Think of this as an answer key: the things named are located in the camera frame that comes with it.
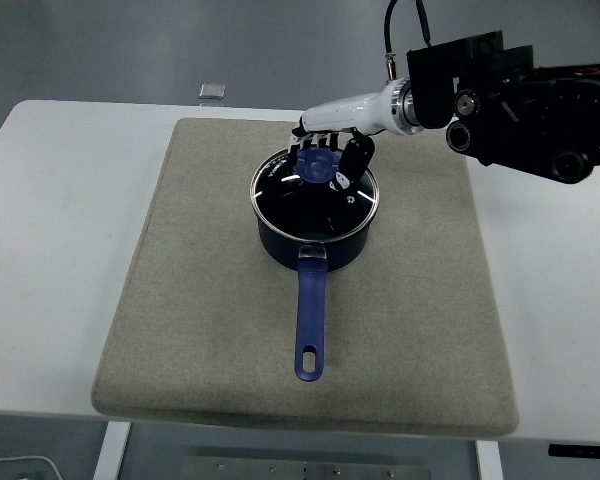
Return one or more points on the small silver floor plate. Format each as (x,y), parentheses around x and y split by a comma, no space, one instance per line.
(212,91)

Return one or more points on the grey metal plate with screws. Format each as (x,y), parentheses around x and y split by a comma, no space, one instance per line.
(305,470)

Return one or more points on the black table control panel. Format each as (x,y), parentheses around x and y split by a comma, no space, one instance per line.
(584,450)

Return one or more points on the glass lid with blue knob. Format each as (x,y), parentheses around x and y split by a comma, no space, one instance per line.
(314,197)

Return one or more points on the white table leg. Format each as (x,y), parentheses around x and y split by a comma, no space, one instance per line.
(489,461)
(111,451)

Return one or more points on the beige fabric mat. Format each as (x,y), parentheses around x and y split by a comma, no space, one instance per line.
(230,310)

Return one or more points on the white and black hand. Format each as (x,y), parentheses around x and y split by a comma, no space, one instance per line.
(347,120)

